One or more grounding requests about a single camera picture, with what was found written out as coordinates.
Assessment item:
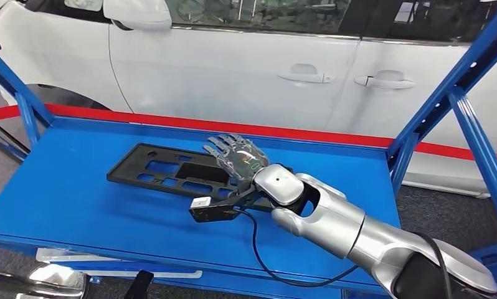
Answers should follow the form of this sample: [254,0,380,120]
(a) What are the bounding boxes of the black plastic panel part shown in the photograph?
[106,143,294,212]

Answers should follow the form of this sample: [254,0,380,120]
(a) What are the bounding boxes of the blue shelf board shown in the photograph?
[0,116,403,296]

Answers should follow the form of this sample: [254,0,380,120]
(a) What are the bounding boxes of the chrome stanchion with black cap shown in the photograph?
[0,120,31,163]
[0,263,88,299]

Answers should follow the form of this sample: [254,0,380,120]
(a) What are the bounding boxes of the white car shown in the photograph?
[0,0,497,199]

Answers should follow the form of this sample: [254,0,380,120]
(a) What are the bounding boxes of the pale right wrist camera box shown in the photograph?
[191,196,213,210]

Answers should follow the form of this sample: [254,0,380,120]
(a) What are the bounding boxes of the dark car wheel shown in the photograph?
[26,84,111,112]

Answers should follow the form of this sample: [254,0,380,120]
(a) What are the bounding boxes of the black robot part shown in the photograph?
[123,270,154,299]

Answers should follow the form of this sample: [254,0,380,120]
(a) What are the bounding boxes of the blue metal shelf rack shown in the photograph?
[0,0,497,299]

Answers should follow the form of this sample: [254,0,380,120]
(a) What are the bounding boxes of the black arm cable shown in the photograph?
[233,208,453,299]

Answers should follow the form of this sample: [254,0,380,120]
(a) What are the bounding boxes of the white car door handle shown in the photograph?
[278,64,333,85]
[354,70,417,90]

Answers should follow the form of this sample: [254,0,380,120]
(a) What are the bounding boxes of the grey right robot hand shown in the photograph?
[202,133,271,184]

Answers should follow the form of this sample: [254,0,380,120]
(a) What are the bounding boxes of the clear plastic bin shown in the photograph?
[35,247,123,265]
[85,268,204,280]

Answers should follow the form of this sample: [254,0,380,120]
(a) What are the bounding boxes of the red barrier belt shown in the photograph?
[0,103,497,168]

